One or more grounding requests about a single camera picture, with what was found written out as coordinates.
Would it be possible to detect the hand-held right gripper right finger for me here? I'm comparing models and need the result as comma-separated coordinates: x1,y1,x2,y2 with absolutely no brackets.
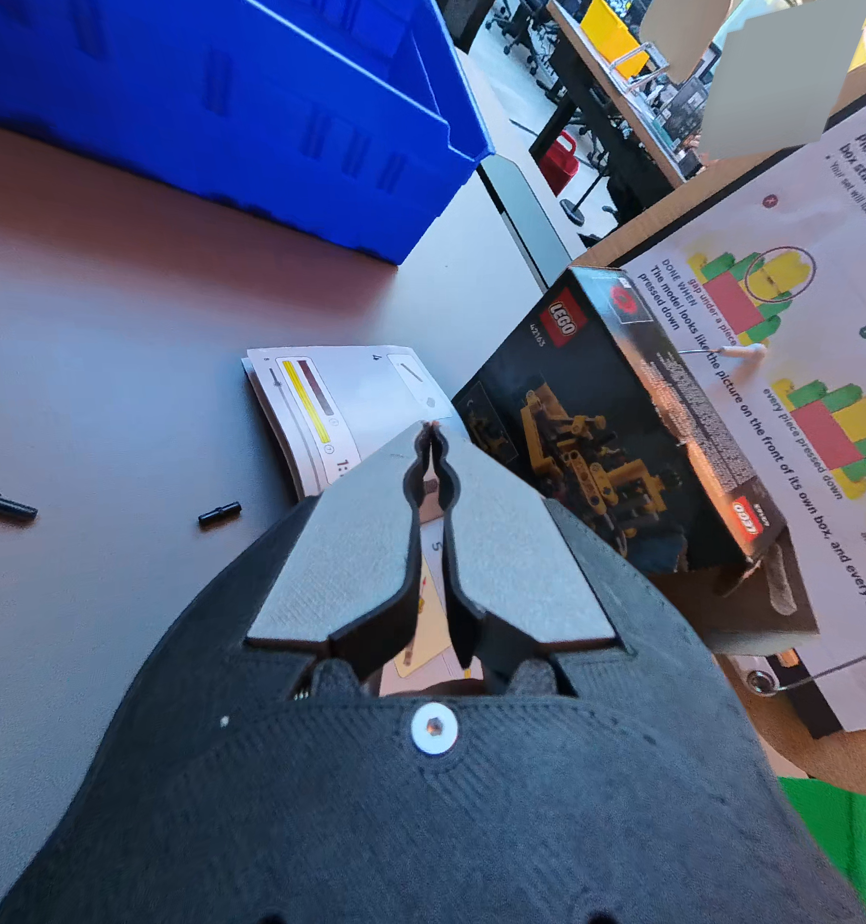
431,421,618,695

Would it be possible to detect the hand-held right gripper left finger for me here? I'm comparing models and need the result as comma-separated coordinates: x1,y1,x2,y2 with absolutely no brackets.
245,421,434,683

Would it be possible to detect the lego instruction booklet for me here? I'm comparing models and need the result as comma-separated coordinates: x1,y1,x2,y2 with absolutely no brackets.
243,346,486,697

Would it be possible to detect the black lego set box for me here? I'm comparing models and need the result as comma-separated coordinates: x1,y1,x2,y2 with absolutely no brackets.
451,266,821,638

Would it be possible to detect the black lego connector piece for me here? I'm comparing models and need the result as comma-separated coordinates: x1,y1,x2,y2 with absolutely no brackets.
0,480,39,522

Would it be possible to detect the printed task sheet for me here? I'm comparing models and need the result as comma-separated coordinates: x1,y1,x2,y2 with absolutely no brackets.
620,94,866,733

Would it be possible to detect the red container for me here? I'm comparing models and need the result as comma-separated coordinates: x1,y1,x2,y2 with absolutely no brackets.
537,132,580,197

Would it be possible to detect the green plastic bin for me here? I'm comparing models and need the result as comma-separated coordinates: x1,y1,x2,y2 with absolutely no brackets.
778,776,866,924

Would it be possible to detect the wooden desk with black legs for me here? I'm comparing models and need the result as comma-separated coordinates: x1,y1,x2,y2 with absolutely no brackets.
530,0,711,243

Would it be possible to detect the blue plastic bin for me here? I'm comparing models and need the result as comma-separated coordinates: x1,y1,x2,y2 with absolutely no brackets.
0,0,496,267

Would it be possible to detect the black office chair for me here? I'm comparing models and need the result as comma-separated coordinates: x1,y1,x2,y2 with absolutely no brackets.
485,0,553,77

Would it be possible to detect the yellow plastic bin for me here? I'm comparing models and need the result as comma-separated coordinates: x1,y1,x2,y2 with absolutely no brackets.
579,0,652,82

